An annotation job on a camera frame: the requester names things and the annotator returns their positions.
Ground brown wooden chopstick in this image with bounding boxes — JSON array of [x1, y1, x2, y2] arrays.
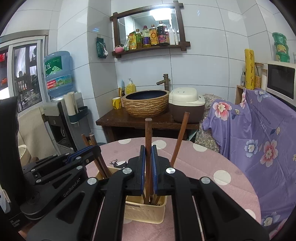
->
[[144, 118, 152, 204], [89, 133, 111, 178], [81, 133, 110, 179], [170, 112, 190, 167]]

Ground water dispenser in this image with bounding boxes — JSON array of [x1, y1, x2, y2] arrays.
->
[[43, 92, 90, 154]]

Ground cream electric pot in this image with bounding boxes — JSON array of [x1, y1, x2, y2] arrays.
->
[[18, 145, 32, 166]]

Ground cream plastic utensil holder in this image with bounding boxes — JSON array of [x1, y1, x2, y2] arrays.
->
[[96, 166, 168, 225]]

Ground paper cup stack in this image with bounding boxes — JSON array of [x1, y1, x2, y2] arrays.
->
[[64, 91, 78, 116]]

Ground dark wooden sink counter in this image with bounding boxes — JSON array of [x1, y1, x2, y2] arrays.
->
[[95, 107, 200, 143]]

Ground pink polka dot tablecloth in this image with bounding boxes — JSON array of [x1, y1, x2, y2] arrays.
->
[[101, 138, 261, 240]]

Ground yellow mug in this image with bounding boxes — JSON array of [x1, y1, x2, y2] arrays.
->
[[112, 97, 122, 109]]

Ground blue water jug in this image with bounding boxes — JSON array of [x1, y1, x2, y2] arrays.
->
[[44, 51, 74, 98]]

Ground purple floral cloth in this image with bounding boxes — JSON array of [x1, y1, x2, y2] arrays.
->
[[202, 89, 295, 238]]

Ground woven basin sink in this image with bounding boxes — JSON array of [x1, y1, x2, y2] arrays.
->
[[122, 90, 170, 118]]

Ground yellow soap dispenser bottle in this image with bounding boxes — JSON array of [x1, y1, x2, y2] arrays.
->
[[125, 78, 136, 95]]

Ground white rice cooker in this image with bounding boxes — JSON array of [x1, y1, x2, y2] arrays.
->
[[169, 87, 205, 123]]

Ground bronze faucet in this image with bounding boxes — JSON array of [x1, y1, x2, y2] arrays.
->
[[156, 74, 171, 91]]

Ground white microwave oven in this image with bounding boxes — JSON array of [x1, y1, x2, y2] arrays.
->
[[266, 61, 295, 106]]

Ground dark soy sauce bottle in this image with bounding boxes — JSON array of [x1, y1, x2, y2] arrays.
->
[[157, 21, 170, 46]]

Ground yellow oil bottle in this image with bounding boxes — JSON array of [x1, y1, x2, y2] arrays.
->
[[149, 24, 158, 46]]

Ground yellow wrap roll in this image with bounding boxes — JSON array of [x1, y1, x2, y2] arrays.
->
[[244, 49, 255, 90]]

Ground wooden framed mirror shelf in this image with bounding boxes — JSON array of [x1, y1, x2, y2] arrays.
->
[[110, 1, 191, 58]]

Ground green instant noodle cups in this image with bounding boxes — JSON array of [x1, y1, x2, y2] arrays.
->
[[272, 32, 290, 63]]

